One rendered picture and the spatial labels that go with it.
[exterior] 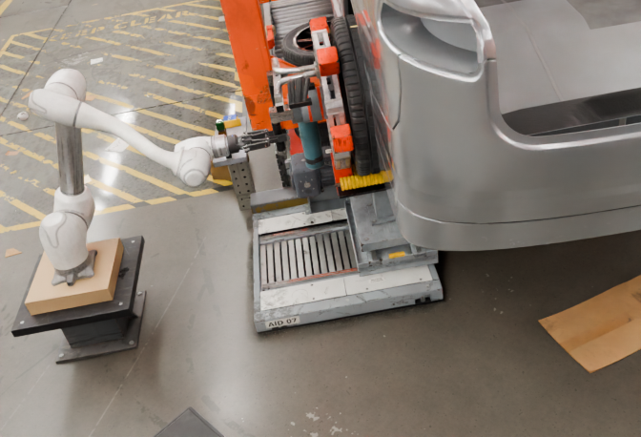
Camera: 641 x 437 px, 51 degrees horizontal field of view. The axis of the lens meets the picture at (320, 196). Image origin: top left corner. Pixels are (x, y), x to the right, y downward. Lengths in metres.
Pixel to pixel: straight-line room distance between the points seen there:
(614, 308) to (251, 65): 1.90
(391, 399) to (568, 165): 1.26
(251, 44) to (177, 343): 1.39
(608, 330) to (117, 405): 2.00
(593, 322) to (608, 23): 1.19
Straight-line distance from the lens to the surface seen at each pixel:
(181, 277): 3.45
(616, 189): 1.97
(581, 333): 2.92
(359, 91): 2.50
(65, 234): 2.97
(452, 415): 2.65
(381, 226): 3.09
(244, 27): 3.13
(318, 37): 2.79
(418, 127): 1.79
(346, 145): 2.51
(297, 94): 2.58
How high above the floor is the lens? 2.15
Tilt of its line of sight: 35 degrees down
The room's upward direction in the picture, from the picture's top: 11 degrees counter-clockwise
